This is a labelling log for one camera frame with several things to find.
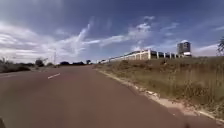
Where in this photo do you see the reddish asphalt road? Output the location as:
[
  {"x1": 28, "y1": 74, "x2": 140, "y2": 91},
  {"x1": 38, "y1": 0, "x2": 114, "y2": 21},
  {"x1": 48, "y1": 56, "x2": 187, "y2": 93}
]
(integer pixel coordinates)
[{"x1": 0, "y1": 65, "x2": 224, "y2": 128}]

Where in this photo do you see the pale sandy road edge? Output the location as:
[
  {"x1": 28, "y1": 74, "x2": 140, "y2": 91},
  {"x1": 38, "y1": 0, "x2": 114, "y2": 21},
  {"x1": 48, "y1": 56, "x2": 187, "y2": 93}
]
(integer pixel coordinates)
[{"x1": 96, "y1": 68, "x2": 224, "y2": 125}]

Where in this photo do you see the white dashed road line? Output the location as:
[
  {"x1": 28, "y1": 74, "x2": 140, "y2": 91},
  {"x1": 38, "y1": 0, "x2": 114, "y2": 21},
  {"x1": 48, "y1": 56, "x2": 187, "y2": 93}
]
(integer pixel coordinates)
[{"x1": 47, "y1": 72, "x2": 62, "y2": 80}]

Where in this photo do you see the dry grass verge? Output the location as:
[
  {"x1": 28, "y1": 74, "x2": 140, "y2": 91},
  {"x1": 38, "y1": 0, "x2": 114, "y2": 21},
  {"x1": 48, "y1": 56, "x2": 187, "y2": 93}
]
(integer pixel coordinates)
[{"x1": 93, "y1": 55, "x2": 224, "y2": 119}]

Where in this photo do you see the row of dark trees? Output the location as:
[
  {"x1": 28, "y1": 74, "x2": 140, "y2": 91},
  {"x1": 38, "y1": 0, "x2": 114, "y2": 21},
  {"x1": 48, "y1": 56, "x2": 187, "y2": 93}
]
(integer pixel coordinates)
[{"x1": 0, "y1": 57, "x2": 93, "y2": 74}]

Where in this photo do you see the tall grey building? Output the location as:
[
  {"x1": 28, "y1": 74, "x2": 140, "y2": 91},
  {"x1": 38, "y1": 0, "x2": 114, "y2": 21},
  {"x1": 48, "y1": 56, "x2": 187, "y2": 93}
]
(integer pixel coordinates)
[{"x1": 176, "y1": 40, "x2": 192, "y2": 58}]

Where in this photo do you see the dry grass strip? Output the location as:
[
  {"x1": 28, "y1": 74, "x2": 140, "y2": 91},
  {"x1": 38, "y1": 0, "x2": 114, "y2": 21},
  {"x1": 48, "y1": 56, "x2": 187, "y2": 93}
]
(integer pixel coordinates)
[{"x1": 0, "y1": 66, "x2": 48, "y2": 77}]

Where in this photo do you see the long white fence wall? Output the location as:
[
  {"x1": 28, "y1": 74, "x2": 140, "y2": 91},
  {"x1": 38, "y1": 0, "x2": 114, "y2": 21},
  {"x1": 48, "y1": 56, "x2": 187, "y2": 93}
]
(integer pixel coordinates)
[{"x1": 98, "y1": 48, "x2": 184, "y2": 64}]

